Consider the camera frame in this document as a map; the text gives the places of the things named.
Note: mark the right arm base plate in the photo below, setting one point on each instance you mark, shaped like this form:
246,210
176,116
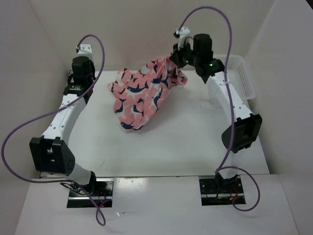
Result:
213,195

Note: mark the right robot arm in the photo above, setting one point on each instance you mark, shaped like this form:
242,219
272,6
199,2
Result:
244,125

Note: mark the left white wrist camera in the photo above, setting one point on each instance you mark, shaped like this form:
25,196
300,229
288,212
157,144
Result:
84,50

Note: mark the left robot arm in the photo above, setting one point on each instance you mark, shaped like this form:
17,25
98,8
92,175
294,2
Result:
81,79

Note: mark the pink shark print shorts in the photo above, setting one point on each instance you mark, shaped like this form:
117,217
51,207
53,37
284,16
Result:
139,95

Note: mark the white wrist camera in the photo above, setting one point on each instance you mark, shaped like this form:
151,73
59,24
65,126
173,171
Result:
182,35
84,50

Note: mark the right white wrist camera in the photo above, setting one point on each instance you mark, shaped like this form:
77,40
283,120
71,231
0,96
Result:
182,35

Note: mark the aluminium table edge rail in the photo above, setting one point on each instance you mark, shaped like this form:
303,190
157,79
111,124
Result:
50,152

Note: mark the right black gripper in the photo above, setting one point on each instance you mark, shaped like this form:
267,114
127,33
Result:
175,57

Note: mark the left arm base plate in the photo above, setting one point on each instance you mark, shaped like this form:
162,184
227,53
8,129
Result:
102,195

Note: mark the white plastic basket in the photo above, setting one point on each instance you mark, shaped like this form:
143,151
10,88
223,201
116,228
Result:
239,76

